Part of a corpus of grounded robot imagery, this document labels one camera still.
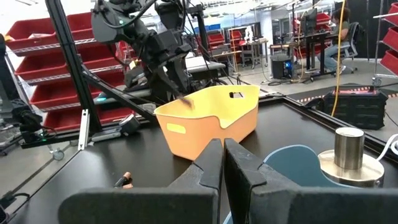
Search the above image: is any yellow plastic bin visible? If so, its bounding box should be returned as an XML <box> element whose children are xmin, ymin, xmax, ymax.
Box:
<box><xmin>154</xmin><ymin>84</ymin><xmax>261</xmax><ymax>162</ymax></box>

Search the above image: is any black standing desk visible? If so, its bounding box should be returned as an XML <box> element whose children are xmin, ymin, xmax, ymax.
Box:
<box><xmin>294</xmin><ymin>30</ymin><xmax>340</xmax><ymax>79</ymax></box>

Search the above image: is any grey caster wheel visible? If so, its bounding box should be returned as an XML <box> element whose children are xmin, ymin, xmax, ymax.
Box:
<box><xmin>51</xmin><ymin>147</ymin><xmax>66</xmax><ymax>162</ymax></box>

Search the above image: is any person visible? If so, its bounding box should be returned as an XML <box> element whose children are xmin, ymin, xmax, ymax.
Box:
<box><xmin>316</xmin><ymin>7</ymin><xmax>351</xmax><ymax>75</ymax></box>

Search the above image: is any black office chair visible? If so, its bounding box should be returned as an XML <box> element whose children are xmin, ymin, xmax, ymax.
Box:
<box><xmin>338</xmin><ymin>21</ymin><xmax>363</xmax><ymax>74</ymax></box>

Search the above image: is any black computer tower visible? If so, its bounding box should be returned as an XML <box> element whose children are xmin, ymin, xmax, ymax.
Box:
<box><xmin>269</xmin><ymin>54</ymin><xmax>294</xmax><ymax>80</ymax></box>

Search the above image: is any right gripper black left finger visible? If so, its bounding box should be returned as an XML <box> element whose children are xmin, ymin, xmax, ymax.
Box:
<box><xmin>58</xmin><ymin>138</ymin><xmax>224</xmax><ymax>224</ymax></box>

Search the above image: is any yellow extension cable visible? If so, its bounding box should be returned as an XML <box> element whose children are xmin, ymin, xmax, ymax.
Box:
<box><xmin>330</xmin><ymin>0</ymin><xmax>347</xmax><ymax>118</ymax></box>

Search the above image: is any black table-level camera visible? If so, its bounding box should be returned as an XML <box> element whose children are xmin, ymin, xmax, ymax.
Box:
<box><xmin>119</xmin><ymin>113</ymin><xmax>142</xmax><ymax>136</ymax></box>

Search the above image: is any blue plastic bin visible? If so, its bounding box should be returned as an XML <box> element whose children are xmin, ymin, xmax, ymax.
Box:
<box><xmin>223</xmin><ymin>144</ymin><xmax>354</xmax><ymax>224</ymax></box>

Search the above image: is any black electronics box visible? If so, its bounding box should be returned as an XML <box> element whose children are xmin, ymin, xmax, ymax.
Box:
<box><xmin>18</xmin><ymin>109</ymin><xmax>48</xmax><ymax>142</ymax></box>

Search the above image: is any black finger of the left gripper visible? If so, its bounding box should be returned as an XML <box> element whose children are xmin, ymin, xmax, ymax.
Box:
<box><xmin>169</xmin><ymin>57</ymin><xmax>192</xmax><ymax>94</ymax></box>
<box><xmin>151</xmin><ymin>67</ymin><xmax>194</xmax><ymax>109</ymax></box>

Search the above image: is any white coiled cable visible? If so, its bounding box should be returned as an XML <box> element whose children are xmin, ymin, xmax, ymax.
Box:
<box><xmin>375</xmin><ymin>133</ymin><xmax>398</xmax><ymax>162</ymax></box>

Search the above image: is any grey desk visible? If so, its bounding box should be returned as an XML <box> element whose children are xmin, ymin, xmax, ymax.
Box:
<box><xmin>185</xmin><ymin>55</ymin><xmax>227</xmax><ymax>75</ymax></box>

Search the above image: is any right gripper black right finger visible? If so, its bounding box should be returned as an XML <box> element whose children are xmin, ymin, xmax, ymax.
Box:
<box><xmin>223</xmin><ymin>138</ymin><xmax>398</xmax><ymax>224</ymax></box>

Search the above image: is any white metal bracket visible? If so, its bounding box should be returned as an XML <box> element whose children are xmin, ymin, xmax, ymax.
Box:
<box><xmin>77</xmin><ymin>108</ymin><xmax>91</xmax><ymax>151</ymax></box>

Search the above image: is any red plastic storage bin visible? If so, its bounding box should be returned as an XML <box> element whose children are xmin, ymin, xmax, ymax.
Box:
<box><xmin>385</xmin><ymin>2</ymin><xmax>398</xmax><ymax>26</ymax></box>
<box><xmin>77</xmin><ymin>43</ymin><xmax>124</xmax><ymax>71</ymax></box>
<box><xmin>5</xmin><ymin>17</ymin><xmax>58</xmax><ymax>57</ymax></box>
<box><xmin>381</xmin><ymin>26</ymin><xmax>398</xmax><ymax>52</ymax></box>
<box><xmin>29</xmin><ymin>81</ymin><xmax>126</xmax><ymax>111</ymax></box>
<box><xmin>14</xmin><ymin>52</ymin><xmax>68</xmax><ymax>85</ymax></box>
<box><xmin>66</xmin><ymin>11</ymin><xmax>98</xmax><ymax>43</ymax></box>
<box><xmin>379</xmin><ymin>49</ymin><xmax>398</xmax><ymax>76</ymax></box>
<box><xmin>43</xmin><ymin>107</ymin><xmax>135</xmax><ymax>132</ymax></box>

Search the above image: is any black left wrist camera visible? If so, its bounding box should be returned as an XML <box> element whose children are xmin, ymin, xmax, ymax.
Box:
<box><xmin>124</xmin><ymin>62</ymin><xmax>150</xmax><ymax>91</ymax></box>

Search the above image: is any black computer monitor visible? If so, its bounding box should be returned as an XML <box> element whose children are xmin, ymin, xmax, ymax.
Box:
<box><xmin>299</xmin><ymin>8</ymin><xmax>318</xmax><ymax>36</ymax></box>

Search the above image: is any black plastic crate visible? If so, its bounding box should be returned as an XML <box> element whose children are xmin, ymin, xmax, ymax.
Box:
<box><xmin>322</xmin><ymin>88</ymin><xmax>389</xmax><ymax>131</ymax></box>

